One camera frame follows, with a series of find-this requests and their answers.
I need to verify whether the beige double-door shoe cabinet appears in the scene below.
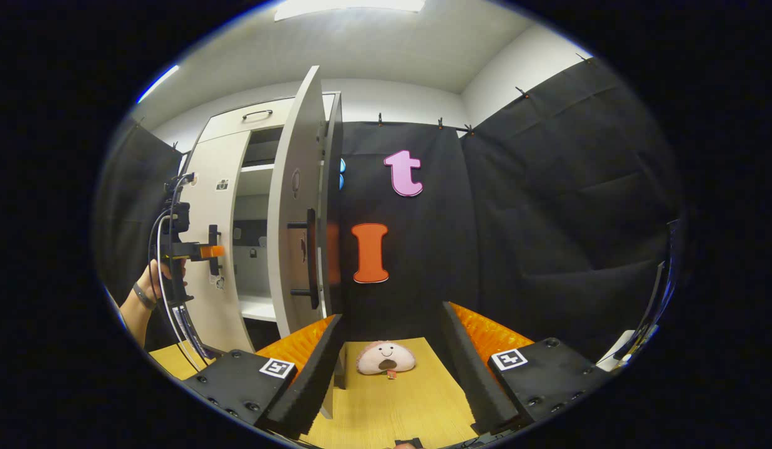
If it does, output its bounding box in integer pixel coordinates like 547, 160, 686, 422
174, 90, 347, 390

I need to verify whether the white printed board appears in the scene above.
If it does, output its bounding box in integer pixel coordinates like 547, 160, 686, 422
595, 329, 650, 373

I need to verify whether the large ceiling light panel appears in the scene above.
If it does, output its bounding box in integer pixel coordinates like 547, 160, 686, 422
274, 0, 426, 21

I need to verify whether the white cable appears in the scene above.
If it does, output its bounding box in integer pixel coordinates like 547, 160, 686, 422
157, 212, 203, 374

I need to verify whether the pink plush toy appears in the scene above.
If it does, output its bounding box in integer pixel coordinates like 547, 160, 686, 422
356, 340, 417, 377

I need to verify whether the black cable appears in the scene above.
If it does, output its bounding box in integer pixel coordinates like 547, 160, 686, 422
147, 209, 206, 369

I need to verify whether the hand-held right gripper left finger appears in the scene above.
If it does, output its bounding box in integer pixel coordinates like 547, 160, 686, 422
183, 314, 344, 437

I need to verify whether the black backdrop cloth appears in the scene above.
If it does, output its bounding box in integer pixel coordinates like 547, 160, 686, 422
96, 55, 681, 364

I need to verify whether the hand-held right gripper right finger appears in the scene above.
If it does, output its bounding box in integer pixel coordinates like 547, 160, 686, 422
440, 301, 614, 435

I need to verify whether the dark wristband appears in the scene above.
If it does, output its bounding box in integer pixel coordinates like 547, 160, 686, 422
132, 282, 157, 311

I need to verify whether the beige cabinet door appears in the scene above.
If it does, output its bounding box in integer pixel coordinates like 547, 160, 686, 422
266, 65, 335, 420
177, 130, 253, 354

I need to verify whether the ceiling tube light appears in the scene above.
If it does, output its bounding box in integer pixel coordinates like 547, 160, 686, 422
137, 64, 180, 104

